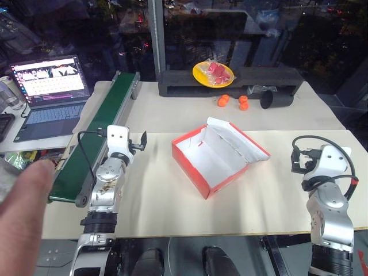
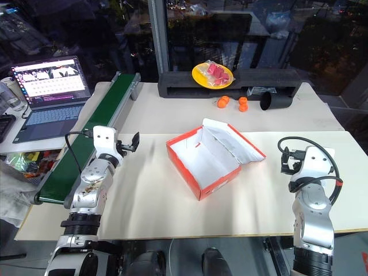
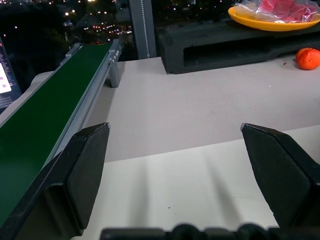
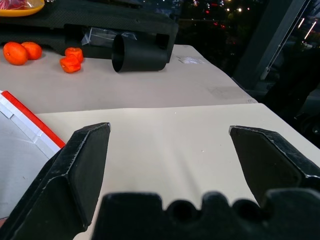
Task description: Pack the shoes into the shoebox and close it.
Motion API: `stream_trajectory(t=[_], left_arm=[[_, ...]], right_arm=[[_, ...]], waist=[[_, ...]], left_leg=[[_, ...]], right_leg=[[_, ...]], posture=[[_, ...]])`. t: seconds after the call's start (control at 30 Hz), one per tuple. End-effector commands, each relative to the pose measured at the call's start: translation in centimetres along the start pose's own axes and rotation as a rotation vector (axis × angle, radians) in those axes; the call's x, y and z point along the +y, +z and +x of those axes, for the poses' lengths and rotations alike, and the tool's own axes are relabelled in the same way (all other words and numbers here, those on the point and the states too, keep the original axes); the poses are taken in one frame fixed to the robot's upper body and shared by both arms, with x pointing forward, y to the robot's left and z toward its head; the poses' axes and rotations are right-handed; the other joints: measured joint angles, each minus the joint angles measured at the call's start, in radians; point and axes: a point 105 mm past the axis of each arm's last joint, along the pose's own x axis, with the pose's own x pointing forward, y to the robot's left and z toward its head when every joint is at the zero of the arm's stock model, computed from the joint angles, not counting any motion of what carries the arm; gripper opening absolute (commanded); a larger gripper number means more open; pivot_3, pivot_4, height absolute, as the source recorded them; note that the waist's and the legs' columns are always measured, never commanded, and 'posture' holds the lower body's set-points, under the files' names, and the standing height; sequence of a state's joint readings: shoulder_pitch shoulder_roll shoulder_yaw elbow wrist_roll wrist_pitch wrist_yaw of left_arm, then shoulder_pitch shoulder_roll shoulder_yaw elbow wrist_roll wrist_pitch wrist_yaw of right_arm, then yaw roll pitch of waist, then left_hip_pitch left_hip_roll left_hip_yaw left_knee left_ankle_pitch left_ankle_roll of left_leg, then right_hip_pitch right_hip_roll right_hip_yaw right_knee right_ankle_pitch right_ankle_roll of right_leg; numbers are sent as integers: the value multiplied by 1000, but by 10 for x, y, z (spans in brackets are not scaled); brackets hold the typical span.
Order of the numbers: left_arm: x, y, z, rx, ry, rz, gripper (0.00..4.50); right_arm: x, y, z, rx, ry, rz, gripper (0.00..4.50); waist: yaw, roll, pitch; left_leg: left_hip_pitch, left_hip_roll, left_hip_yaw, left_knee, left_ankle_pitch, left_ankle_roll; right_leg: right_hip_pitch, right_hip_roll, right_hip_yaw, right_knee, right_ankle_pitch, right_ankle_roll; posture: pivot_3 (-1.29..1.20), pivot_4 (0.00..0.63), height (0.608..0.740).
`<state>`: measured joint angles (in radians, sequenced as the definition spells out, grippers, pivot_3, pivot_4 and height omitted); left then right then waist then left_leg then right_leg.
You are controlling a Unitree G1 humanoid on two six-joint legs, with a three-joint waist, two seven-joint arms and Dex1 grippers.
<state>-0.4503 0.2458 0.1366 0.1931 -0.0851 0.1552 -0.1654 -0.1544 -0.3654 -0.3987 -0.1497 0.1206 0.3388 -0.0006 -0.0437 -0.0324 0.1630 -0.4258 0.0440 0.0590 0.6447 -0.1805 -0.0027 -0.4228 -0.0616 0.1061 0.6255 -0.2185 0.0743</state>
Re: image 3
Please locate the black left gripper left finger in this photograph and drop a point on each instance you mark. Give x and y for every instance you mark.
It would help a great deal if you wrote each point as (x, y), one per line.
(75, 180)

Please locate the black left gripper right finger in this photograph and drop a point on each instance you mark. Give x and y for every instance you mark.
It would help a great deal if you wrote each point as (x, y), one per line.
(285, 175)

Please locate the green conveyor belt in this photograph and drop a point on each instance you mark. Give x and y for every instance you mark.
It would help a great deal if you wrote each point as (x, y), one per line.
(45, 120)

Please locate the orange round fruit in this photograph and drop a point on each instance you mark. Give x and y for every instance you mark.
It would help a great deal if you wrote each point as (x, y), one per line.
(308, 59)

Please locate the lit computer monitor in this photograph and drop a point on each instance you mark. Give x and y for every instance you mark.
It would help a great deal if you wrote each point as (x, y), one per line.
(6, 80)

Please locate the black foam riser block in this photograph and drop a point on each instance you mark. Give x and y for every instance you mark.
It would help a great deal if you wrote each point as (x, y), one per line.
(232, 45)

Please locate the yellow plate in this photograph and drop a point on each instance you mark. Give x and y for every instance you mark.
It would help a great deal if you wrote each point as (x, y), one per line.
(272, 21)

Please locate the clear plastic bag red contents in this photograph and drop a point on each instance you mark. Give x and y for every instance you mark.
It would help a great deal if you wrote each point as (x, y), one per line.
(282, 10)

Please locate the grey window frame post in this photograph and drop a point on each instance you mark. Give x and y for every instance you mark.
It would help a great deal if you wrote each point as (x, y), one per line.
(143, 28)

